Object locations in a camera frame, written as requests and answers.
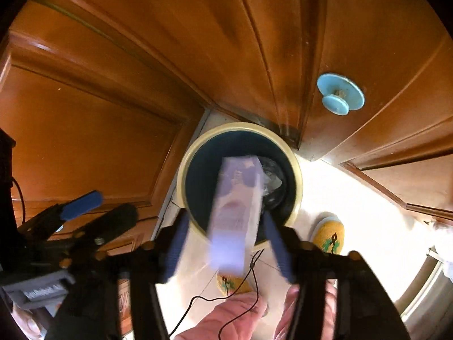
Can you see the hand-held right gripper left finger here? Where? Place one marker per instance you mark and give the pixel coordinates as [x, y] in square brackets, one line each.
[175, 248]

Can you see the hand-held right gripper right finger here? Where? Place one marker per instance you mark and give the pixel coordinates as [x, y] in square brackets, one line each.
[279, 251]

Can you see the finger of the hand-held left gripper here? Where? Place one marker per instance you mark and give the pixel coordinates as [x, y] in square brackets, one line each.
[79, 205]
[116, 216]

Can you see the white and purple box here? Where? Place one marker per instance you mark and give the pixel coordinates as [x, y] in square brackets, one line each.
[235, 212]

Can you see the beige rimmed trash bin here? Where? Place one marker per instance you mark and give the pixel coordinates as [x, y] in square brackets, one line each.
[201, 184]

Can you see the clear plastic bottle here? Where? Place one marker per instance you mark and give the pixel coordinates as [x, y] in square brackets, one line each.
[272, 180]

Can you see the yellow knitted slipper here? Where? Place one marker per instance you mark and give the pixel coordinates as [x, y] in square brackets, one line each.
[327, 235]
[233, 283]

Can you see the pink quilted trousers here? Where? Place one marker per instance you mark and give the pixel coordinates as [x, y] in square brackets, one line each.
[233, 318]

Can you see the white curved plastic rim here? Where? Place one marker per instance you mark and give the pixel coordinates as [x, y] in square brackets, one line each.
[424, 290]

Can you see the blue cabinet knob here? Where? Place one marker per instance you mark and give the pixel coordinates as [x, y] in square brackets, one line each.
[340, 94]

